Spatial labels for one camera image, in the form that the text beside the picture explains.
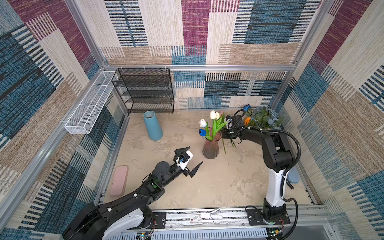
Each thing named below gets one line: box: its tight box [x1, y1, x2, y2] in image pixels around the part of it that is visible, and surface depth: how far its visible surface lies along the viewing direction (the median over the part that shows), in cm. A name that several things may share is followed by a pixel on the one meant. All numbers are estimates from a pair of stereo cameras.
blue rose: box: [243, 104, 252, 112], surface depth 118 cm
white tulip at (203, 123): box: [199, 118, 213, 141], surface depth 79 cm
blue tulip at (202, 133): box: [198, 129, 211, 141], surface depth 74 cm
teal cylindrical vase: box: [143, 110, 164, 141], surface depth 93 cm
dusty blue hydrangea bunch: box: [246, 107, 284, 130], surface depth 106 cm
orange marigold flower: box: [244, 116, 252, 127], surface depth 110 cm
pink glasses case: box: [109, 165, 129, 196], surface depth 85 cm
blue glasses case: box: [286, 166, 300, 184], surface depth 85 cm
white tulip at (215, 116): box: [209, 110, 222, 140], surface depth 83 cm
